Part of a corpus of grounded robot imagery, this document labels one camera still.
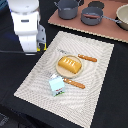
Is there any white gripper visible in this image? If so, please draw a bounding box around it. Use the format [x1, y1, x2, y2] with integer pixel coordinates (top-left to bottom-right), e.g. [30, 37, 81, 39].
[13, 19, 48, 56]

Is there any orange toy bread loaf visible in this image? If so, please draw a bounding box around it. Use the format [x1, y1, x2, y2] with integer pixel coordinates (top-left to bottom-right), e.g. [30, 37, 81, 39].
[58, 56, 81, 74]

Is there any light blue toy cup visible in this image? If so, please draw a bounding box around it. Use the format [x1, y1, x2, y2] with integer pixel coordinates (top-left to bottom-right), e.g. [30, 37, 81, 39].
[49, 77, 65, 96]

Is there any yellow butter box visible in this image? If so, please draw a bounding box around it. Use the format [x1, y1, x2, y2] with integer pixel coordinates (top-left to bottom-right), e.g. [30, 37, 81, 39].
[37, 43, 47, 51]

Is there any brown toy sausage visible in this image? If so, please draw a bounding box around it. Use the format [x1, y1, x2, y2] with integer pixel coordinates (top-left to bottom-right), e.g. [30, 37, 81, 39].
[83, 14, 100, 19]

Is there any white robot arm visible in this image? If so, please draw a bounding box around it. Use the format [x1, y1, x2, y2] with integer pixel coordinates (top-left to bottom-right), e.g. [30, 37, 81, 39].
[7, 0, 46, 55]

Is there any dark grey pot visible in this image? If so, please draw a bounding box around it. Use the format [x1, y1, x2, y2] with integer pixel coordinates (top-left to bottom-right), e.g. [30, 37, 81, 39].
[55, 0, 84, 20]

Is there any beige round plate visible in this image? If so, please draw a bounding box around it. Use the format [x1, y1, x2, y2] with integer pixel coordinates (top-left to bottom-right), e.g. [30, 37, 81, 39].
[56, 55, 83, 78]

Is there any black round lid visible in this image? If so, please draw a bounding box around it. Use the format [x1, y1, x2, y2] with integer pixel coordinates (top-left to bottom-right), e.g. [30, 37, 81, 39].
[88, 1, 104, 9]

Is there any pink brown mat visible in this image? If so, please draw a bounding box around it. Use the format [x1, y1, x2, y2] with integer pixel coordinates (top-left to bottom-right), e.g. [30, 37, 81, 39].
[48, 0, 128, 43]

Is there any beige pan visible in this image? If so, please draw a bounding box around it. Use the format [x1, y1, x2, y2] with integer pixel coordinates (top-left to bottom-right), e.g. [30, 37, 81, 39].
[116, 4, 128, 30]

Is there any woven beige placemat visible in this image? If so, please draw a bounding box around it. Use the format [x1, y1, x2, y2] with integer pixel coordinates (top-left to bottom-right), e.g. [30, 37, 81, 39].
[14, 31, 114, 128]

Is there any black cable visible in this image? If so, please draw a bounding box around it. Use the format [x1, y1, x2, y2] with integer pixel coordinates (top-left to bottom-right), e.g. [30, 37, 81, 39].
[0, 49, 34, 55]

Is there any knife with orange handle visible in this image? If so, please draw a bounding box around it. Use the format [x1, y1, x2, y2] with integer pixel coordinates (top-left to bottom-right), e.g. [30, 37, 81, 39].
[57, 49, 97, 62]

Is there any fork with orange handle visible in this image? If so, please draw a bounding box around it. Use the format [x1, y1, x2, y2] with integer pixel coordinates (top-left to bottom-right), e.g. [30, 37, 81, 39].
[43, 69, 86, 90]

